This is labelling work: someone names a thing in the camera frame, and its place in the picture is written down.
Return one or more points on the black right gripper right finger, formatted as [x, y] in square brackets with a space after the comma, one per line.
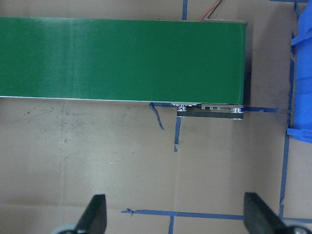
[259, 217]

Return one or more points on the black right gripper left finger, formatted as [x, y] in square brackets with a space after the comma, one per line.
[94, 218]

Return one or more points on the blue right storage bin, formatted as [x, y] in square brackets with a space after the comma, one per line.
[302, 123]

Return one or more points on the green conveyor belt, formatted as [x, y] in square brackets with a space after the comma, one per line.
[198, 67]

